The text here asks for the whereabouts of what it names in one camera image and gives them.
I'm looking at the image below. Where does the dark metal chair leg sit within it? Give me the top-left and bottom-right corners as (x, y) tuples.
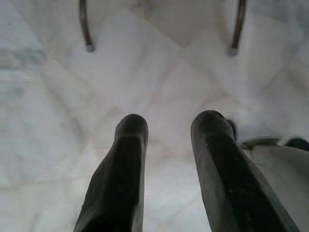
(228, 0), (248, 57)
(78, 0), (95, 53)

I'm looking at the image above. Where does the silver robot left leg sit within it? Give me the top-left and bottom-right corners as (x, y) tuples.
(238, 136), (309, 232)

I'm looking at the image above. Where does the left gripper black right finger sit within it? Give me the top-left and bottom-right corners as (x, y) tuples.
(190, 110), (300, 232)

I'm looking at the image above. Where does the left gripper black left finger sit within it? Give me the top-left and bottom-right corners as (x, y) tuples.
(73, 113), (149, 232)

